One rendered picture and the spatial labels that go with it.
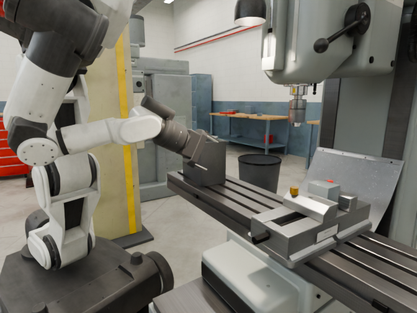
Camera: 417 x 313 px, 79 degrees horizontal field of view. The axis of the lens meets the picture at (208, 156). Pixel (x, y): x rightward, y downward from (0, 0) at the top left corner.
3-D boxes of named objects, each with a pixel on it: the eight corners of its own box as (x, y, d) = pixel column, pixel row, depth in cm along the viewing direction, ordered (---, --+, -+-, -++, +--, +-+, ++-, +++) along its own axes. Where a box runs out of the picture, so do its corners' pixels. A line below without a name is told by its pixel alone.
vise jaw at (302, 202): (322, 223, 60) (324, 208, 59) (282, 205, 70) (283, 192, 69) (337, 217, 63) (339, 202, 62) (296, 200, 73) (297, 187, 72)
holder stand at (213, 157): (200, 187, 105) (200, 140, 101) (182, 173, 124) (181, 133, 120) (226, 183, 110) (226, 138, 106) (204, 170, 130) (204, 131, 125)
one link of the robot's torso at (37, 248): (29, 256, 107) (24, 228, 104) (77, 237, 122) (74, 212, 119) (47, 278, 95) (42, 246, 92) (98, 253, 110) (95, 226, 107)
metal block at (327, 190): (326, 210, 66) (328, 188, 64) (306, 202, 71) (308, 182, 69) (337, 205, 68) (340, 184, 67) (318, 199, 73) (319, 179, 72)
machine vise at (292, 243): (290, 269, 54) (295, 223, 52) (246, 238, 67) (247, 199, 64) (373, 227, 72) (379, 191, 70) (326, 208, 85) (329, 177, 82)
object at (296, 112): (299, 123, 70) (300, 102, 68) (284, 122, 73) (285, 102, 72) (308, 122, 73) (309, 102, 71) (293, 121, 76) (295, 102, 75)
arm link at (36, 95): (-11, 161, 52) (25, 67, 44) (-7, 125, 60) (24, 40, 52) (52, 169, 60) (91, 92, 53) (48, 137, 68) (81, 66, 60)
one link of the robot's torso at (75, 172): (36, 195, 89) (10, 58, 82) (86, 183, 103) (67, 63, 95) (52, 202, 80) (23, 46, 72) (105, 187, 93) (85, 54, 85)
